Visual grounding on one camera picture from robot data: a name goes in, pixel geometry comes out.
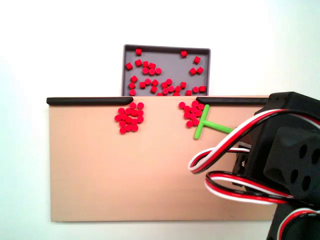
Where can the black edge rail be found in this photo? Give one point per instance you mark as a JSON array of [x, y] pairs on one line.
[[87, 101], [225, 100]]

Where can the grey rectangular container tray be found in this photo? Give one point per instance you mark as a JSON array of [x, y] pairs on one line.
[[172, 67]]

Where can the red cylindrical granule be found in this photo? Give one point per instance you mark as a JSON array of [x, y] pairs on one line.
[[122, 130], [189, 92], [197, 59], [155, 82], [192, 71], [189, 124], [147, 81], [138, 51], [182, 105], [165, 91], [159, 94], [184, 53], [171, 88], [122, 123], [202, 88], [140, 119], [145, 70], [145, 64], [133, 105], [152, 72], [176, 94], [153, 89], [128, 111], [195, 121], [135, 128], [128, 120], [121, 110], [164, 84], [193, 110], [132, 85], [138, 62], [129, 66], [118, 117], [128, 127], [199, 70], [201, 106], [177, 89], [152, 66], [187, 115], [132, 92], [124, 117], [158, 71], [140, 105], [187, 108], [195, 103], [134, 79], [134, 112], [169, 81], [192, 116], [140, 113], [198, 113], [195, 89], [142, 85], [183, 85], [134, 121]]

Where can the green T-shaped pusher tool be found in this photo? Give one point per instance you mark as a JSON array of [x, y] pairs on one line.
[[201, 125]]

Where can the tan flat board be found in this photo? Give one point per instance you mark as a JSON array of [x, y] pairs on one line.
[[100, 162]]

